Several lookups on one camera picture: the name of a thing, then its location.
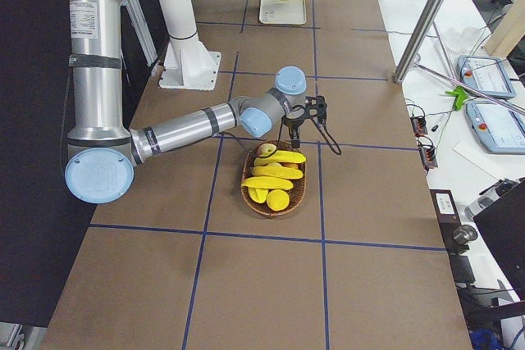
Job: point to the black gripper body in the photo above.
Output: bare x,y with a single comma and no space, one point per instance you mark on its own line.
293,123

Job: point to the brown wicker basket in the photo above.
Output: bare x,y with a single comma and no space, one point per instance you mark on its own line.
296,193

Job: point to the orange black adapter lower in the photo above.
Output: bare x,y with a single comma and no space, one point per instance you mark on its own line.
428,157

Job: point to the lower teach pendant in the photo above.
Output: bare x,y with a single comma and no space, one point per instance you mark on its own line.
499,130

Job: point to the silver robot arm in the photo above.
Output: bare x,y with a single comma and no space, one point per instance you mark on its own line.
102,152

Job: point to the orange black adapter upper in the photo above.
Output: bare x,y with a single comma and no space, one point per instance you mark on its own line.
419,125

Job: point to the teach pendant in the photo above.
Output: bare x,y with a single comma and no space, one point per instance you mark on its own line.
485,74
499,130

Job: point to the aluminium frame post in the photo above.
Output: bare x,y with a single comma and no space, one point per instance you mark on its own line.
425,20

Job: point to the orange black adapter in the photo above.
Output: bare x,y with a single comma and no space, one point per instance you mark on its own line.
428,157
419,125

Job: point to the yellow banana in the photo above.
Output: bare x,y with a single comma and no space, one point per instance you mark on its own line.
281,156
265,182
278,172

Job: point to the white camera pole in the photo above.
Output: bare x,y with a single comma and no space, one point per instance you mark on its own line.
187,64

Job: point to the pink apple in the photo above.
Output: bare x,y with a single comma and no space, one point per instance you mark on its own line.
266,149

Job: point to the white bear-print tray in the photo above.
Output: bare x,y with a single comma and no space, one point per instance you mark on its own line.
282,12

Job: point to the black monitor corner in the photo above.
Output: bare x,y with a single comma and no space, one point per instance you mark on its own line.
501,226

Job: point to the yellow lemon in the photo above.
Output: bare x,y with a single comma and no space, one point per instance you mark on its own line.
278,200

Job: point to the upper teach pendant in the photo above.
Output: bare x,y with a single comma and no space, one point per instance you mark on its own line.
485,74

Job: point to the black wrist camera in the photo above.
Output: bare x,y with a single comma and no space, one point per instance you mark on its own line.
316,109

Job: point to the green plastic clamp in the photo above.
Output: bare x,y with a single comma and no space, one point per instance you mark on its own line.
460,97

